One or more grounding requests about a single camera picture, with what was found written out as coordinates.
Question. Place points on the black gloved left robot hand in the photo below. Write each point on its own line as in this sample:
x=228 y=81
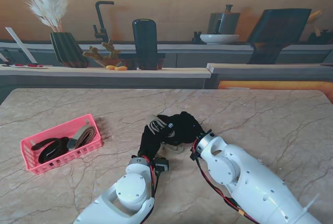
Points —
x=149 y=141

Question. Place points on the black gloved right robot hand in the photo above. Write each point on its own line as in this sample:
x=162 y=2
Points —
x=184 y=130

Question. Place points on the olive canvas belt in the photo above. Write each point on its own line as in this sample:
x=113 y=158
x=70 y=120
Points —
x=156 y=125

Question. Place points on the beige woven belt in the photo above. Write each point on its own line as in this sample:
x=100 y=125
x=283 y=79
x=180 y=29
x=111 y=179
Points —
x=84 y=135

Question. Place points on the pink plastic storage basket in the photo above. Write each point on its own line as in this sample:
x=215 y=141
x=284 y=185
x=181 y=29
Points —
x=65 y=128

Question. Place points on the dark brown woven belt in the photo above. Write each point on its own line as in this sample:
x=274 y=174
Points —
x=50 y=151

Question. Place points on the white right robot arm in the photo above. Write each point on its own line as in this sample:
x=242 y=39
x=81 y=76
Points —
x=247 y=179

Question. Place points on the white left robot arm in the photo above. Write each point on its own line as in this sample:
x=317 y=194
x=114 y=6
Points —
x=122 y=195

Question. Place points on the grey kitchen counter wood top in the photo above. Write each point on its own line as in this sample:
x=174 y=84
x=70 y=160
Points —
x=156 y=78

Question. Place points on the dark low tray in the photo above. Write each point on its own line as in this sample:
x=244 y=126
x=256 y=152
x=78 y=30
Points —
x=161 y=56

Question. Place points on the orange citrus fruit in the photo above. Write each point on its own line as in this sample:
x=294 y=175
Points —
x=110 y=67
x=121 y=68

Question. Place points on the small black cup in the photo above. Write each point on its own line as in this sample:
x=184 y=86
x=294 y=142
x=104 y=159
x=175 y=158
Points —
x=197 y=38

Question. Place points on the tall black cylinder container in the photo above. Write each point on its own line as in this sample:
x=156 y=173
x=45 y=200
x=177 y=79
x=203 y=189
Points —
x=145 y=44

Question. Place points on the cactus plant in bowl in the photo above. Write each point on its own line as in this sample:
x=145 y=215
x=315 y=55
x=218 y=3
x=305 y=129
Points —
x=112 y=51

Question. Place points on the white ceramic bowl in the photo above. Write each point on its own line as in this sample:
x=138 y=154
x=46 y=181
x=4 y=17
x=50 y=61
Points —
x=219 y=38

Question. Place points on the grey ceramic jug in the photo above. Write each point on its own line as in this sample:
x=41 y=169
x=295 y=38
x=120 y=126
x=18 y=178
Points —
x=229 y=22

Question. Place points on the dark ribbed vase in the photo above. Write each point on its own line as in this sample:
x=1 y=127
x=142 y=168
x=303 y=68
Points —
x=66 y=50

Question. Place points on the black kitchen faucet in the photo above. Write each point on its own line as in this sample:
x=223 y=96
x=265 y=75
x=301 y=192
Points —
x=100 y=18

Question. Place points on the dark tilted panel stand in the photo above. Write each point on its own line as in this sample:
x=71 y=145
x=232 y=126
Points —
x=275 y=34

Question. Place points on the plate with red food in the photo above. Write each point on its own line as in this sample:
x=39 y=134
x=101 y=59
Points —
x=28 y=66

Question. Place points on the white leaning board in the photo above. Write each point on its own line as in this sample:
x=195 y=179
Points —
x=20 y=44

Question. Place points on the white pampas grass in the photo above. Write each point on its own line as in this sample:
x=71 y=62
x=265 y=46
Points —
x=49 y=3

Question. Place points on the yellow wooden spatula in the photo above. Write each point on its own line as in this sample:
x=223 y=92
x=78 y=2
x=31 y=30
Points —
x=314 y=16

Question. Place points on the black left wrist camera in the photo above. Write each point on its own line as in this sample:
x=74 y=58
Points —
x=161 y=165

